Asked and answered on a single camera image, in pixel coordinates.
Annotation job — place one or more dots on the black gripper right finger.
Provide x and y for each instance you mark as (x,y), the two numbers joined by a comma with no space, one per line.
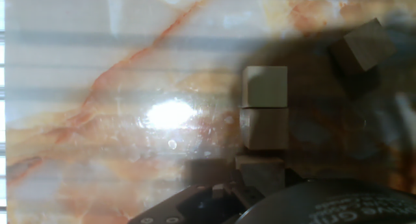
(291,177)

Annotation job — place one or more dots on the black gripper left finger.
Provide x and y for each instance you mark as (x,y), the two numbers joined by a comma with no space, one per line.
(240,193)

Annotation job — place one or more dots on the small wooden cube block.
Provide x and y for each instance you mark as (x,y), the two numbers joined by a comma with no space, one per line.
(265,129)
(265,87)
(261,175)
(365,47)

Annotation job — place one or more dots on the orange marble pattern sheet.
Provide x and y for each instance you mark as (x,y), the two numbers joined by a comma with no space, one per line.
(97,87)

